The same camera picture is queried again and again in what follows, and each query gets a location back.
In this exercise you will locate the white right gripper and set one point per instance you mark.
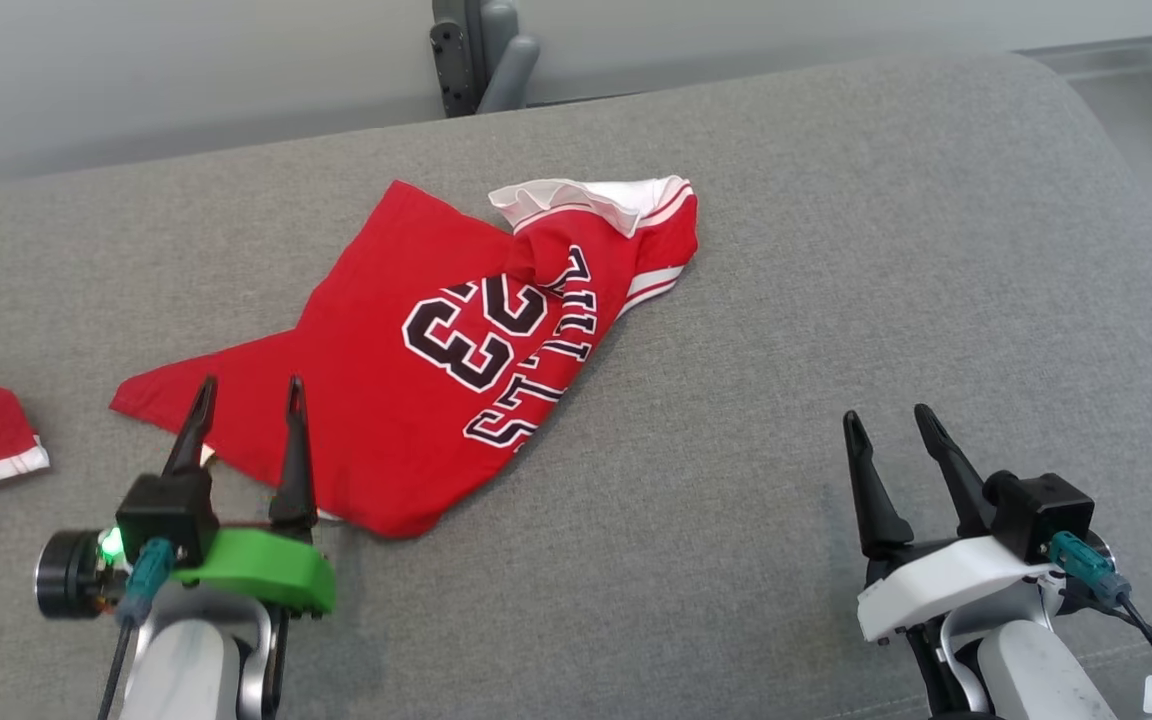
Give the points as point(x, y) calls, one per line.
point(936, 585)

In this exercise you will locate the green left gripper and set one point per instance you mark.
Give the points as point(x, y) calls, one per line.
point(266, 570)

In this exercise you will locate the red number 23 jersey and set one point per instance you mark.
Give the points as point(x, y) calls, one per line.
point(386, 420)

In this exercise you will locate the grey fabric sofa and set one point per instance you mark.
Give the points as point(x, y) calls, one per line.
point(836, 300)

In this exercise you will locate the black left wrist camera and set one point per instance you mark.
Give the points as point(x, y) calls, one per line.
point(161, 515)

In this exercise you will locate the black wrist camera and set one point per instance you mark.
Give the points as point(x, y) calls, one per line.
point(161, 515)
point(1041, 510)

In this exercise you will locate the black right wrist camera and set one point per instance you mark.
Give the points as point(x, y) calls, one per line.
point(1041, 510)

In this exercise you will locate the grey metal post bracket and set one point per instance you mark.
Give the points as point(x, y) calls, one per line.
point(476, 50)

